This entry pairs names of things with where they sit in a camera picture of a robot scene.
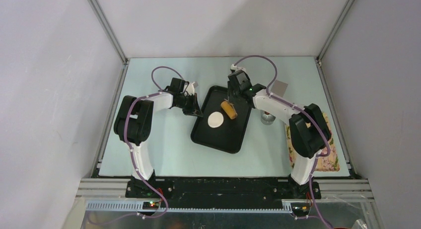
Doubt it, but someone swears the black baking tray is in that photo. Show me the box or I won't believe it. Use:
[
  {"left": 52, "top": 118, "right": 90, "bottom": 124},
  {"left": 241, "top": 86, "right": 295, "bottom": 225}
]
[{"left": 191, "top": 85, "right": 251, "bottom": 154}]

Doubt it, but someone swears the aluminium frame with cable duct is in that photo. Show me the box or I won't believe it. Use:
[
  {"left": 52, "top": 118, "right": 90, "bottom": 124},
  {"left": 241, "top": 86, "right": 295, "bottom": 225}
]
[{"left": 76, "top": 177, "right": 384, "bottom": 229}]

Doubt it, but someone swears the small round metal cup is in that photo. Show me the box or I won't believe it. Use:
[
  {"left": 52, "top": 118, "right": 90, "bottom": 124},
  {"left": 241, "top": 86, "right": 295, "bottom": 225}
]
[{"left": 261, "top": 111, "right": 276, "bottom": 125}]

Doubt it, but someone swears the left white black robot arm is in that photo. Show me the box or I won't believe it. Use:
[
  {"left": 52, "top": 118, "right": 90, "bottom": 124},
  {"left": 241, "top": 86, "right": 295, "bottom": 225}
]
[{"left": 113, "top": 77, "right": 203, "bottom": 197}]

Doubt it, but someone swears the white dough ball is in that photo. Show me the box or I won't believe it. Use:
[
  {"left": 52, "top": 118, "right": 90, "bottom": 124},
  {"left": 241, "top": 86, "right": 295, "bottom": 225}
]
[{"left": 208, "top": 111, "right": 224, "bottom": 128}]

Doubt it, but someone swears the wooden dough roller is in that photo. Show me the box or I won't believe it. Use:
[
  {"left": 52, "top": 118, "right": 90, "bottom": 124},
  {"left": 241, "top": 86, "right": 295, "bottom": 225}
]
[{"left": 220, "top": 100, "right": 238, "bottom": 120}]

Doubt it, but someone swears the purple cable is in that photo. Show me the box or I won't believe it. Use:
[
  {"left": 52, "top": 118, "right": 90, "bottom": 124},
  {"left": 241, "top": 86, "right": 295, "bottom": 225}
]
[
  {"left": 123, "top": 66, "right": 185, "bottom": 220},
  {"left": 231, "top": 55, "right": 333, "bottom": 229}
]

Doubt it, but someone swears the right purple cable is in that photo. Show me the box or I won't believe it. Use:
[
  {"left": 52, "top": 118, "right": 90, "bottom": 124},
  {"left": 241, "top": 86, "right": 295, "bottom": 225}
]
[{"left": 231, "top": 55, "right": 333, "bottom": 229}]

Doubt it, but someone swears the metal spatula with red handle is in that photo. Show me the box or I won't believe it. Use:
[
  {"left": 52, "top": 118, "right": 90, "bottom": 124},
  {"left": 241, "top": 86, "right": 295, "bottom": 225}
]
[{"left": 271, "top": 80, "right": 288, "bottom": 97}]

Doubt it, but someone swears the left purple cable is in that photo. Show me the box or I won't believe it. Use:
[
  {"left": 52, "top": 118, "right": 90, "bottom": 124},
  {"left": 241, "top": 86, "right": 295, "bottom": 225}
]
[{"left": 123, "top": 66, "right": 185, "bottom": 220}]

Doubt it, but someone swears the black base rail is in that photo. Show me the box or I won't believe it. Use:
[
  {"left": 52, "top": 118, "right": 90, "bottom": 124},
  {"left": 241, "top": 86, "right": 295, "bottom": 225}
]
[{"left": 125, "top": 176, "right": 321, "bottom": 210}]

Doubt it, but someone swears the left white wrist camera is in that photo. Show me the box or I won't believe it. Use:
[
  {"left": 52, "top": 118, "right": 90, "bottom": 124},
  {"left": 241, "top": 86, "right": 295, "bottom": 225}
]
[{"left": 185, "top": 81, "right": 198, "bottom": 95}]

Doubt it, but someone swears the floral cloth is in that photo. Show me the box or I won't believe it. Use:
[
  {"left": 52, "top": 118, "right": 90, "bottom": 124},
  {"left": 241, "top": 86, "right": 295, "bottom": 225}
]
[{"left": 285, "top": 112, "right": 340, "bottom": 172}]

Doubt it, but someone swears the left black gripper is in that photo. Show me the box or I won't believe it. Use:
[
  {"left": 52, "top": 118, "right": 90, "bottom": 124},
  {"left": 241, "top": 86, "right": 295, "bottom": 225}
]
[{"left": 176, "top": 93, "right": 203, "bottom": 117}]

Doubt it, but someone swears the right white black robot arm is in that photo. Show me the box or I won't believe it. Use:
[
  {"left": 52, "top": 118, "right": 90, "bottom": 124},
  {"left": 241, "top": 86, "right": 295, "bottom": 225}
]
[{"left": 227, "top": 66, "right": 331, "bottom": 198}]

